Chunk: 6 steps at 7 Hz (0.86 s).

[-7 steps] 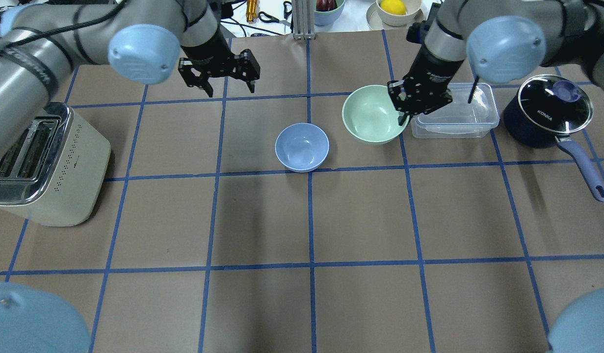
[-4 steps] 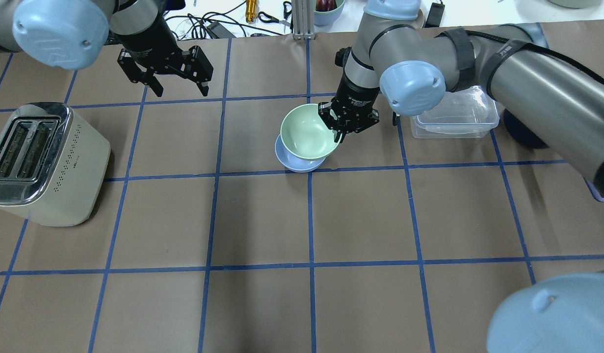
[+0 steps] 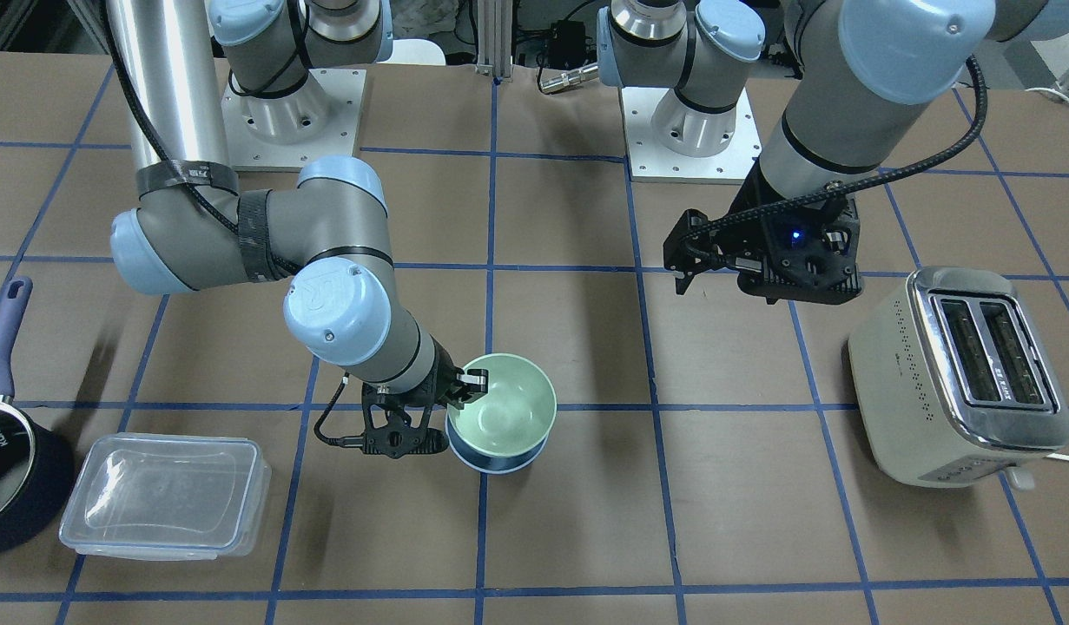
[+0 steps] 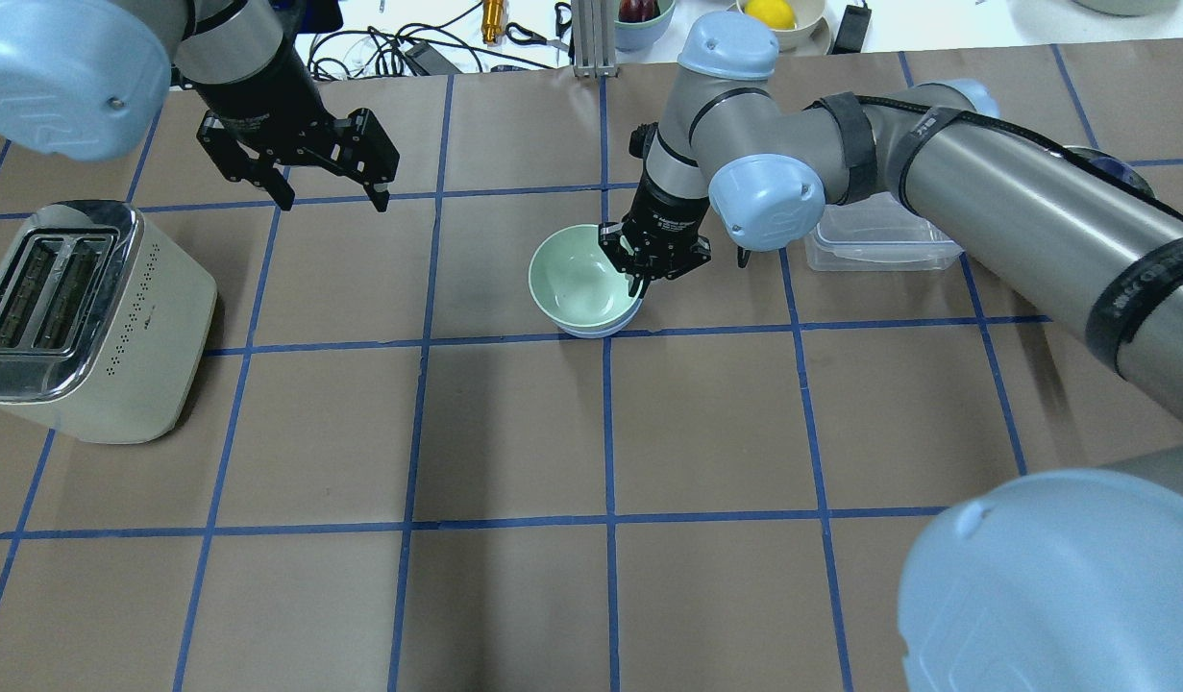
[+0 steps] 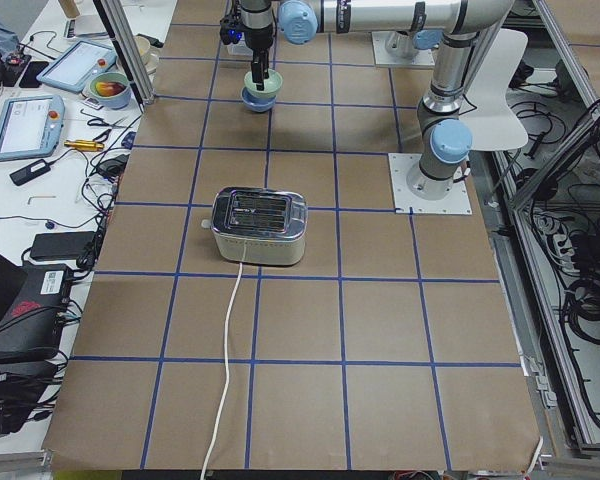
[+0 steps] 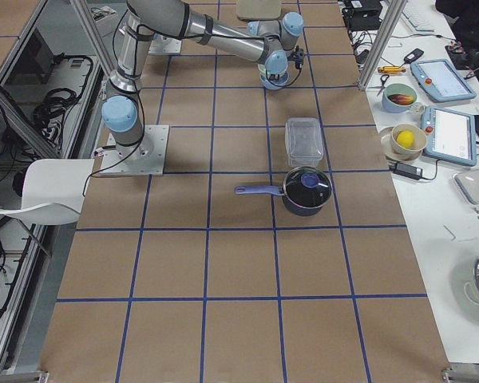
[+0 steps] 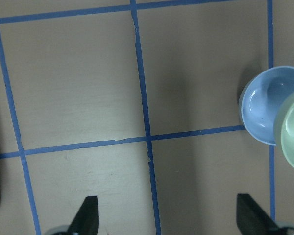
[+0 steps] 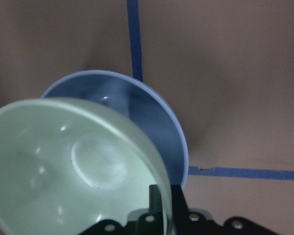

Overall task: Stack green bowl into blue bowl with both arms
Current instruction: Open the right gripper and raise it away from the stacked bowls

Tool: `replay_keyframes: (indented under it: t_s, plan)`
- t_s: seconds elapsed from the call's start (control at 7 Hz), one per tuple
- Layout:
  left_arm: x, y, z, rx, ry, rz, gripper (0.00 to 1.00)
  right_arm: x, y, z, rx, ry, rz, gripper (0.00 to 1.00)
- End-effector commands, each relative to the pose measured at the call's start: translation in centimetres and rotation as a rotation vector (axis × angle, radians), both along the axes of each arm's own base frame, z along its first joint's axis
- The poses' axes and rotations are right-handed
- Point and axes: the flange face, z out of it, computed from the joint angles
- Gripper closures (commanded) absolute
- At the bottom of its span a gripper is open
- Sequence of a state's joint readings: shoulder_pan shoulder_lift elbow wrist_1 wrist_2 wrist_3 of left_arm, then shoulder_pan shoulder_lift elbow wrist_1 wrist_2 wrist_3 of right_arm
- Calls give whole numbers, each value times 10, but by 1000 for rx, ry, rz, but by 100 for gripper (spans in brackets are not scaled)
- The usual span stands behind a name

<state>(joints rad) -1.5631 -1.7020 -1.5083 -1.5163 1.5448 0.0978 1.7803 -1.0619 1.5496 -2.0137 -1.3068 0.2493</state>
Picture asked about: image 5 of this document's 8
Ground blue teach pendant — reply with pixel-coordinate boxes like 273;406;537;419
0;95;65;162
36;40;117;93

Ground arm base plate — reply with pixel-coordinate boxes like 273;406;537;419
372;30;442;70
388;153;472;215

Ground blue teach pendant near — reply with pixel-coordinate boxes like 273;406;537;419
0;95;65;162

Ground blue teach pendant far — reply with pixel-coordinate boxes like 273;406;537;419
36;40;117;93

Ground white toaster power cord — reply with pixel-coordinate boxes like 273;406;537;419
199;261;245;480

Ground blue bowl with fruit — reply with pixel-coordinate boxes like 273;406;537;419
87;72;131;110

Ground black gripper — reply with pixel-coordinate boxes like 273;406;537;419
247;27;274;90

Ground scissors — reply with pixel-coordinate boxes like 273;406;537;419
86;116;126;129

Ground aluminium frame post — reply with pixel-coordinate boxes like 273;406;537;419
93;0;155;106

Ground black power adapter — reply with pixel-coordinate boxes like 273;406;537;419
29;231;95;261

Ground green bowl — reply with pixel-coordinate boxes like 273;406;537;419
244;69;284;99

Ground clear plastic lidded container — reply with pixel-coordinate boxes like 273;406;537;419
227;42;252;56

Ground cream toaster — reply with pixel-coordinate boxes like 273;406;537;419
201;186;308;266

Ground black laptop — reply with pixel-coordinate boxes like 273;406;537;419
0;255;71;365

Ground yellow handled tool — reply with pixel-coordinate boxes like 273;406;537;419
64;140;105;152

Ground beige bowl with lemon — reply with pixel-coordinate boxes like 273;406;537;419
134;35;160;75

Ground white chair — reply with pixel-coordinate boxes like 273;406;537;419
459;29;528;151

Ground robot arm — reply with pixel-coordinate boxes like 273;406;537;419
278;1;513;200
239;0;274;91

